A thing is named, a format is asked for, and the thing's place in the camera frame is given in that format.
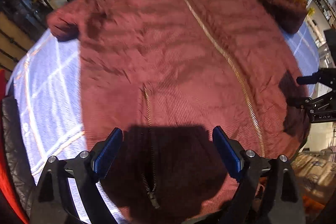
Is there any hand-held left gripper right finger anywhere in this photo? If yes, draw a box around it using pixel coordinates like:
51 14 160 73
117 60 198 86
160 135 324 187
212 126 306 224

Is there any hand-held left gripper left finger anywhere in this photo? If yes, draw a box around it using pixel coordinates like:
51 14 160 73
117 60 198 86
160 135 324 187
29 127 124 224

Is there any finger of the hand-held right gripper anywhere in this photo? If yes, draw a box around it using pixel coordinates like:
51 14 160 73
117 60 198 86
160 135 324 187
287 91 336 112
297 68 336 86

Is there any red zip-up jacket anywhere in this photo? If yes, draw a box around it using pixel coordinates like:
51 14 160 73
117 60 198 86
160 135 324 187
47 0 311 224

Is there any patterned beige cloth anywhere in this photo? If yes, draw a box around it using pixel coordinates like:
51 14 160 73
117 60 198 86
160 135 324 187
291 150 336 205

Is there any white checked table cloth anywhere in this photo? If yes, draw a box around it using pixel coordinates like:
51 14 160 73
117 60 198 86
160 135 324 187
5 0 319 224

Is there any red cloth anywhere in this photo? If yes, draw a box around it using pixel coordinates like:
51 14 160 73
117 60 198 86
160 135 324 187
0 69 29 224

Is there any wooden slatted crate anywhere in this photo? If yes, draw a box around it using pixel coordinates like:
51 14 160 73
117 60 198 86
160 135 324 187
0 11 35 73

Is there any cluttered wall shelf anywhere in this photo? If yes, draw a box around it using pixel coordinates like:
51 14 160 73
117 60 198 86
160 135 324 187
312 0 336 24

